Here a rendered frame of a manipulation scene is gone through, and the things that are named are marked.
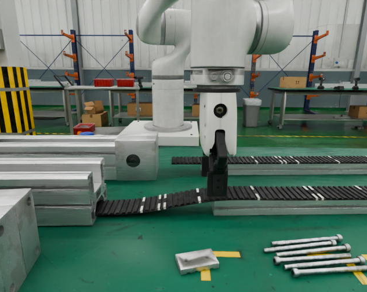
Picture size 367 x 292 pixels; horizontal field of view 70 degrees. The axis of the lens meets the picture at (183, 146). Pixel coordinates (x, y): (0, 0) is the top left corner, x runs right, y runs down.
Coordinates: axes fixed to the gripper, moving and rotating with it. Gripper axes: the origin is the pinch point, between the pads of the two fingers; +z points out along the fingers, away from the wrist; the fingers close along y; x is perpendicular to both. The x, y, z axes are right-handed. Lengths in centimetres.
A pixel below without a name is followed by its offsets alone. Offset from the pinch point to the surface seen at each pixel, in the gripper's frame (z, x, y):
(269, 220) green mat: 6.1, -9.2, -3.7
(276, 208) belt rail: 5.1, -11.3, -1.3
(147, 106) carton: 44, 61, 490
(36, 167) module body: -1.5, 31.1, 2.3
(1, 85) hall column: -5, 210, 281
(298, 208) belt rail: 4.9, -14.9, -1.8
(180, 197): 3.5, 5.6, 0.1
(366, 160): 2.6, -40.3, 17.4
